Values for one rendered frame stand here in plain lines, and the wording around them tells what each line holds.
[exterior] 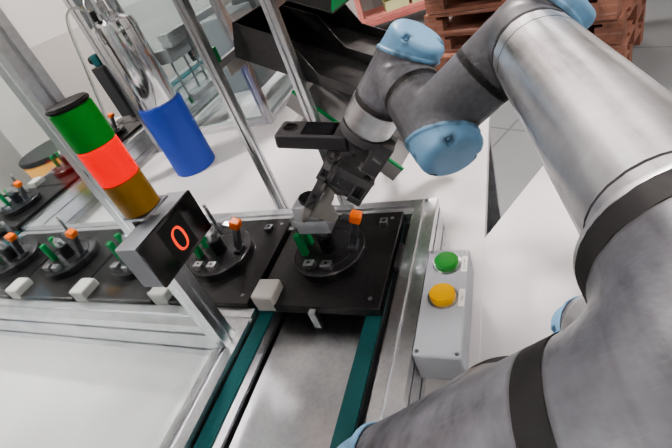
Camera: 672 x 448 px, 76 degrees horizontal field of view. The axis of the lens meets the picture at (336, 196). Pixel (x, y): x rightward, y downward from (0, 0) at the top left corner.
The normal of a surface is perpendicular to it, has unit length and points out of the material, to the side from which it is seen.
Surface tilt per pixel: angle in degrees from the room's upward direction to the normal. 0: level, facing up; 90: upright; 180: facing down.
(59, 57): 90
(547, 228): 0
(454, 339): 0
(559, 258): 0
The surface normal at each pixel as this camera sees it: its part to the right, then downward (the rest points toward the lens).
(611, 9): -0.60, 0.61
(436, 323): -0.31, -0.78
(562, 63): -0.61, -0.68
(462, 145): 0.31, 0.78
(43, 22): 0.68, 0.22
